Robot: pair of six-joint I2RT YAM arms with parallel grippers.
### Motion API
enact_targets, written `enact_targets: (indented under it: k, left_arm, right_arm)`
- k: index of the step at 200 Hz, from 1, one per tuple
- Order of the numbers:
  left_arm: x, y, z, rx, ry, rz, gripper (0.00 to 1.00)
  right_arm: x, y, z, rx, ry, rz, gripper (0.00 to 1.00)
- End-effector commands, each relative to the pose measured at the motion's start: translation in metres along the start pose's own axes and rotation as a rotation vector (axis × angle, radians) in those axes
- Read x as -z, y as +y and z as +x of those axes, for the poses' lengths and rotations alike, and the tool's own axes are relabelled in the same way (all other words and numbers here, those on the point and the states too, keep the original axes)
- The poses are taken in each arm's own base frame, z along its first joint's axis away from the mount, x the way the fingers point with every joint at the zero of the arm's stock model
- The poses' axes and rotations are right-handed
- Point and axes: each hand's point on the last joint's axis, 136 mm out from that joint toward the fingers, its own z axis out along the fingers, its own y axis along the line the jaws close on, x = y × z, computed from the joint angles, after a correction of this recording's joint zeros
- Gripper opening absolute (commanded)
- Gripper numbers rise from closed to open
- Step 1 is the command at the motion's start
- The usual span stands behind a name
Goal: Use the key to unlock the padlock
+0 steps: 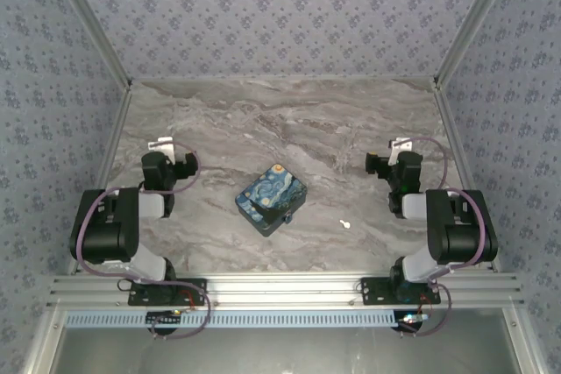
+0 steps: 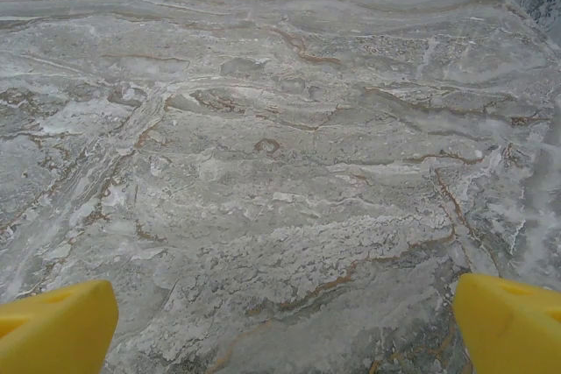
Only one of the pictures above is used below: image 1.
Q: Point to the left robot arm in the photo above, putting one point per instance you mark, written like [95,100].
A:
[105,238]

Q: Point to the black controller board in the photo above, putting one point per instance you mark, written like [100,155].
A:
[412,319]
[164,318]

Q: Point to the grey metal panel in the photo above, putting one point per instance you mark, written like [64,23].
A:
[280,352]

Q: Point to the small pale key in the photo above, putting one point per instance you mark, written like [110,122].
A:
[346,224]

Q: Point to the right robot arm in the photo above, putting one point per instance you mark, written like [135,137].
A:
[460,238]

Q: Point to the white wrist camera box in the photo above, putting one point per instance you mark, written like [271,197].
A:
[160,145]
[396,148]

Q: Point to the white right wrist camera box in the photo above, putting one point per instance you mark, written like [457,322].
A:
[396,148]

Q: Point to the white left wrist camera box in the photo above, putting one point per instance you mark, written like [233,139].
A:
[160,145]

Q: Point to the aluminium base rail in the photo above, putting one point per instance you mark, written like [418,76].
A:
[280,288]

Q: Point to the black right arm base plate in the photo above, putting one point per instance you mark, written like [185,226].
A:
[372,291]

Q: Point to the starry night painted box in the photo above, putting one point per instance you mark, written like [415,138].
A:
[269,194]

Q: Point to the aluminium table side rail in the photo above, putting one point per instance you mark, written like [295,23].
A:
[109,164]

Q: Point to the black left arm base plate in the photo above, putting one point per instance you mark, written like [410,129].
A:
[197,288]

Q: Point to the aluminium frame post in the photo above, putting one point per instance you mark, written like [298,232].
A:
[87,19]
[477,15]

